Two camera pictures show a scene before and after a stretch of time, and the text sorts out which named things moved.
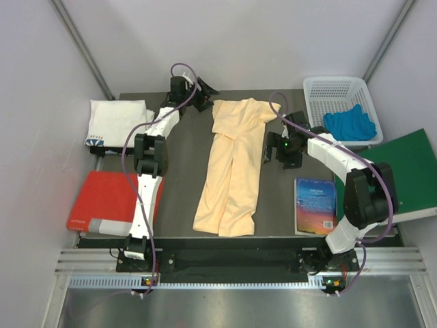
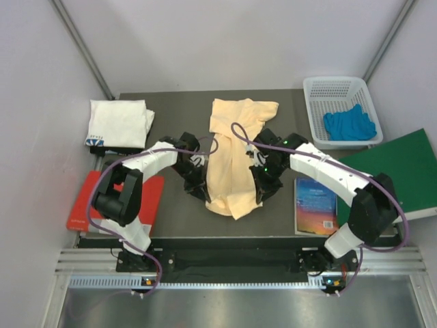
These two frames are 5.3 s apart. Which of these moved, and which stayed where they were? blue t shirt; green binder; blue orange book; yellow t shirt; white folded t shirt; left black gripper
Moved: yellow t shirt; left black gripper
Stayed: white folded t shirt; blue t shirt; green binder; blue orange book
